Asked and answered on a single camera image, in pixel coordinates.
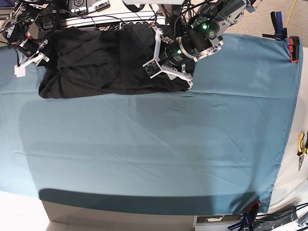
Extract orange black clamp top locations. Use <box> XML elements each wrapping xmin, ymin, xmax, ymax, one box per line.
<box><xmin>289</xmin><ymin>36</ymin><xmax>300</xmax><ymax>63</ymax></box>

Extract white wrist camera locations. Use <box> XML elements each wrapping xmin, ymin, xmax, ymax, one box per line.
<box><xmin>14</xmin><ymin>65</ymin><xmax>26</xmax><ymax>78</ymax></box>
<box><xmin>143</xmin><ymin>59</ymin><xmax>162</xmax><ymax>78</ymax></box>

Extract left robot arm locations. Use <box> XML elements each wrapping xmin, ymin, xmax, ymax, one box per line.
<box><xmin>143</xmin><ymin>0</ymin><xmax>258</xmax><ymax>88</ymax></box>

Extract dark grey T-shirt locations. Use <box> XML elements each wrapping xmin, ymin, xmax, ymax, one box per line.
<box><xmin>38</xmin><ymin>24</ymin><xmax>189</xmax><ymax>99</ymax></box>

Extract blue table cloth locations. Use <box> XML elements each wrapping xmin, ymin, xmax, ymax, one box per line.
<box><xmin>0</xmin><ymin>34</ymin><xmax>304</xmax><ymax>215</ymax></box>

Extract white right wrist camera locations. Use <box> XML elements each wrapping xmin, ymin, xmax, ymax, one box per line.
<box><xmin>14</xmin><ymin>65</ymin><xmax>26</xmax><ymax>78</ymax></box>

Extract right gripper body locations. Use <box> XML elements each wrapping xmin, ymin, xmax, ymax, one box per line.
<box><xmin>18</xmin><ymin>37</ymin><xmax>50</xmax><ymax>68</ymax></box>

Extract black bag with cords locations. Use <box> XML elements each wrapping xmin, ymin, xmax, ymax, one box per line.
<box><xmin>253</xmin><ymin>203</ymin><xmax>308</xmax><ymax>231</ymax></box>

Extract yellow handled pliers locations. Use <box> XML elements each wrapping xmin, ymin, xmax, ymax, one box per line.
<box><xmin>297</xmin><ymin>132</ymin><xmax>308</xmax><ymax>171</ymax></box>

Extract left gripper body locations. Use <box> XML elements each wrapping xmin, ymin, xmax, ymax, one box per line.
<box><xmin>150</xmin><ymin>25</ymin><xmax>194</xmax><ymax>89</ymax></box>

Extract yellow cable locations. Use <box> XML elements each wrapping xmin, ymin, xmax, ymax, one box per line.
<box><xmin>285</xmin><ymin>0</ymin><xmax>296</xmax><ymax>29</ymax></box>

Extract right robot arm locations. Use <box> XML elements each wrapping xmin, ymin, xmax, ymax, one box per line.
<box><xmin>0</xmin><ymin>0</ymin><xmax>60</xmax><ymax>69</ymax></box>

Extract white power strip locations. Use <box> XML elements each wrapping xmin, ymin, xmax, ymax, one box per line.
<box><xmin>60</xmin><ymin>11</ymin><xmax>167</xmax><ymax>28</ymax></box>

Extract orange blue clamp bottom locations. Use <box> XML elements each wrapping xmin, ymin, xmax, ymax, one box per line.
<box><xmin>228</xmin><ymin>201</ymin><xmax>260</xmax><ymax>231</ymax></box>

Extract blue black clamp top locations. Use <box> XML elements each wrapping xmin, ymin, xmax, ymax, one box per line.
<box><xmin>269</xmin><ymin>11</ymin><xmax>287</xmax><ymax>41</ymax></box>

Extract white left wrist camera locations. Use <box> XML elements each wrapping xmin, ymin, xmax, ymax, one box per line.
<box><xmin>143</xmin><ymin>59</ymin><xmax>162</xmax><ymax>78</ymax></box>

